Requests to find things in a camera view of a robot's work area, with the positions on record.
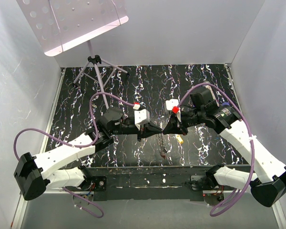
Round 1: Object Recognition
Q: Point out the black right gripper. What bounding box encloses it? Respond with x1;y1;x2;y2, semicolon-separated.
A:
163;108;204;136

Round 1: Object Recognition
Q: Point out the yellow key tag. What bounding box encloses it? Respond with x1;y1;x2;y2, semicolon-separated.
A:
175;135;184;144

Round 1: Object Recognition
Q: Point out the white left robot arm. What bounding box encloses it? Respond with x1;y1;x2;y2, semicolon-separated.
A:
14;107;162;200

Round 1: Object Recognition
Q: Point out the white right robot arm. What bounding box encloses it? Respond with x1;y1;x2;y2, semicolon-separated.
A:
163;85;286;207

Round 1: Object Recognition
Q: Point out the purple toy microphone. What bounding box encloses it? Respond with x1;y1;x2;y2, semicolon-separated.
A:
204;85;230;106

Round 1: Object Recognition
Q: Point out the white perforated music stand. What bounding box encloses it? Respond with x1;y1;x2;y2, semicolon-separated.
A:
15;0;130;119

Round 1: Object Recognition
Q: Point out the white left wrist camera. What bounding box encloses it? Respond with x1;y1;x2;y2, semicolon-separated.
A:
133;103;150;129

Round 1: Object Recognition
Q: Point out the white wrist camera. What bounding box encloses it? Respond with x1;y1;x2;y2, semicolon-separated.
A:
133;103;150;129
164;99;181;122

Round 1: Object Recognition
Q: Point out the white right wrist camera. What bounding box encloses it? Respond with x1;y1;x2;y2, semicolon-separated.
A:
164;99;181;122

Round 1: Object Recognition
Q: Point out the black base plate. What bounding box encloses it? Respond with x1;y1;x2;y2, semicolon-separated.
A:
64;167;235;202

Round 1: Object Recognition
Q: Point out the aluminium rail frame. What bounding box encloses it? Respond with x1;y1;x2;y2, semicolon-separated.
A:
10;63;286;229

